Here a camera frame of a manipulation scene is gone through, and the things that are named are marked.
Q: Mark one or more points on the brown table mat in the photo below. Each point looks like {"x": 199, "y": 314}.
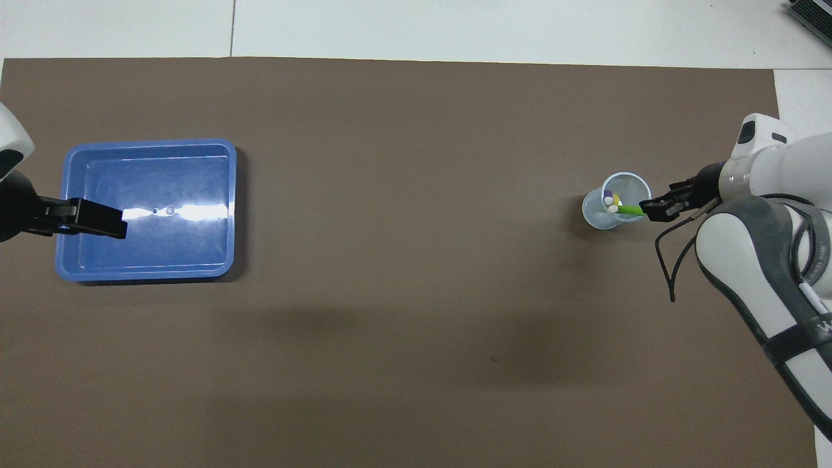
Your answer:
{"x": 403, "y": 260}

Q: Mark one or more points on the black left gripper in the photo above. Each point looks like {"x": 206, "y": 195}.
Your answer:
{"x": 19, "y": 208}

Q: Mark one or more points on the green pen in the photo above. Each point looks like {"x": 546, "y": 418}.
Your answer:
{"x": 630, "y": 210}

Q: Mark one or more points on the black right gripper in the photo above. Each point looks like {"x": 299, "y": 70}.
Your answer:
{"x": 708, "y": 185}

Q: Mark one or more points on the grey ribbed device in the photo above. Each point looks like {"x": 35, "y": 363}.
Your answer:
{"x": 816, "y": 14}

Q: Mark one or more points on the blue plastic tray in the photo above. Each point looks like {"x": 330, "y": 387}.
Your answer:
{"x": 162, "y": 247}

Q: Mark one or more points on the clear plastic cup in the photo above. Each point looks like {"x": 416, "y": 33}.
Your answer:
{"x": 595, "y": 214}

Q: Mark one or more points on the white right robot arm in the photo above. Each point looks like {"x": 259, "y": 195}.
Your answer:
{"x": 767, "y": 260}

